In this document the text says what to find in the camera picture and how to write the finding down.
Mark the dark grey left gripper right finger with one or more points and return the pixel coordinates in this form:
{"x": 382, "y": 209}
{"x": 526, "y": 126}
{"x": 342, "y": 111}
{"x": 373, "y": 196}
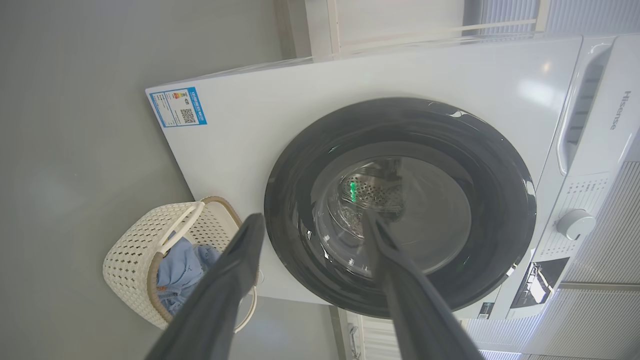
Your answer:
{"x": 415, "y": 310}

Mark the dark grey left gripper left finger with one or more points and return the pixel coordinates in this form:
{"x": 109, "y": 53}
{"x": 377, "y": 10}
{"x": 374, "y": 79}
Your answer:
{"x": 220, "y": 295}

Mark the round black glass washer door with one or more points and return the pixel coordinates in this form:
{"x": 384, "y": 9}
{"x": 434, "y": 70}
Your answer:
{"x": 485, "y": 165}

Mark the steel perforated washer drum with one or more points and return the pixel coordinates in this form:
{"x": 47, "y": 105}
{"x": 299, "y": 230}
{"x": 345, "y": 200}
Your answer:
{"x": 372, "y": 190}

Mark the black washer display panel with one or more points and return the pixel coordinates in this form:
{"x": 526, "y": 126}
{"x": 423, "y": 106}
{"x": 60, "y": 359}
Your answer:
{"x": 540, "y": 282}

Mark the white front-load washing machine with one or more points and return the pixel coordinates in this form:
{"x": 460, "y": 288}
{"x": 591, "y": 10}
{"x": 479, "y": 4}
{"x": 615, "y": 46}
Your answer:
{"x": 280, "y": 100}

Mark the black QR strip sticker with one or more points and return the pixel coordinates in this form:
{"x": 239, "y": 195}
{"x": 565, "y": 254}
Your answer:
{"x": 485, "y": 310}

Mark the cream perforated laundry basket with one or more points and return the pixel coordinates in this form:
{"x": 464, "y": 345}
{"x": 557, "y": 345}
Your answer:
{"x": 130, "y": 260}

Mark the white round control knob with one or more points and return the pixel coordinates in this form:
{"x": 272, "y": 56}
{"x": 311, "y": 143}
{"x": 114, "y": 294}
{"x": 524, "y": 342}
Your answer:
{"x": 575, "y": 224}

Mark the blue energy label sticker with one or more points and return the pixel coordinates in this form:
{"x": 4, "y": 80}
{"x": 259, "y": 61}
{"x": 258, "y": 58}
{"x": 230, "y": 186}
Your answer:
{"x": 177, "y": 107}

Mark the white metal rack frame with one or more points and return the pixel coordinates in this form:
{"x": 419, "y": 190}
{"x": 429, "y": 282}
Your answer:
{"x": 325, "y": 25}

